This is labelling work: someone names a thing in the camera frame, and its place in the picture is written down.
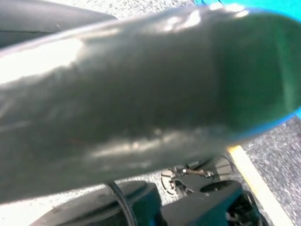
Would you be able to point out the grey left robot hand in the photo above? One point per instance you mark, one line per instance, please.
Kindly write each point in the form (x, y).
(141, 99)

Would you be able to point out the black robot leg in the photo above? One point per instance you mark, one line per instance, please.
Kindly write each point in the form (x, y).
(200, 209)

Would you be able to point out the yellow floor tape outline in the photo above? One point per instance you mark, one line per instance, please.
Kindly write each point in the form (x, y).
(259, 184)

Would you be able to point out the black robot foot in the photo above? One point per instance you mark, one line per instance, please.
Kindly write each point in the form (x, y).
(219, 167)

